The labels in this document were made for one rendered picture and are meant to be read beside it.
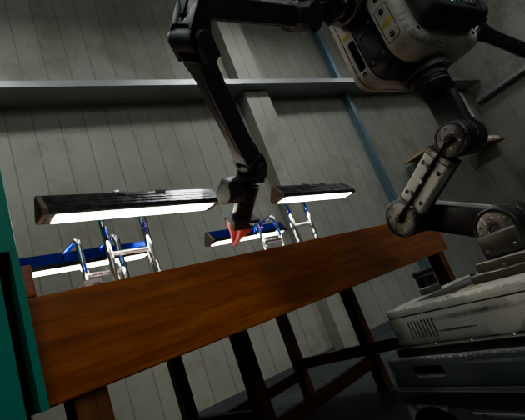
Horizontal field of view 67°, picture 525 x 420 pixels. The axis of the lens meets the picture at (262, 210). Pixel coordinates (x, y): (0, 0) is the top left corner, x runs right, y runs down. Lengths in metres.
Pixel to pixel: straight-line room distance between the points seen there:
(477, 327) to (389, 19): 0.84
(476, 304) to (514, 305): 0.09
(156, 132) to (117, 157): 0.47
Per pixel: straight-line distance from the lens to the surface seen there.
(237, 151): 1.05
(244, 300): 1.01
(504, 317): 1.11
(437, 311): 1.20
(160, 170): 3.83
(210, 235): 2.16
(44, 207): 1.21
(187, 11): 0.92
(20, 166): 3.74
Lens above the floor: 0.60
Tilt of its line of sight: 14 degrees up
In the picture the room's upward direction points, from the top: 21 degrees counter-clockwise
